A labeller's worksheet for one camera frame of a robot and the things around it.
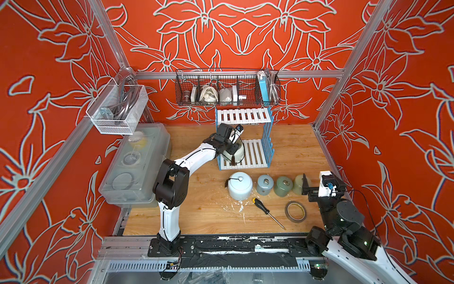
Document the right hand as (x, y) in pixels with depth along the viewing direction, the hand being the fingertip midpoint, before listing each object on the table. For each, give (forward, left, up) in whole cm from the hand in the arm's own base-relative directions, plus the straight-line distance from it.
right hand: (314, 173), depth 66 cm
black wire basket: (+53, +47, +6) cm, 71 cm away
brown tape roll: (-7, +5, -26) cm, 28 cm away
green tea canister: (+4, +6, -19) cm, 21 cm away
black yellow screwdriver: (-6, +15, -26) cm, 30 cm away
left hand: (+27, +30, -12) cm, 42 cm away
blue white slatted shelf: (+28, +15, -25) cm, 41 cm away
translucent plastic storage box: (+1, +76, -10) cm, 77 cm away
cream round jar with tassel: (+20, +28, -16) cm, 38 cm away
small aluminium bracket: (+48, +26, 0) cm, 55 cm away
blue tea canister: (+4, +15, -19) cm, 25 cm away
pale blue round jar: (+3, +27, -17) cm, 32 cm away
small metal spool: (+44, +56, +5) cm, 71 cm away
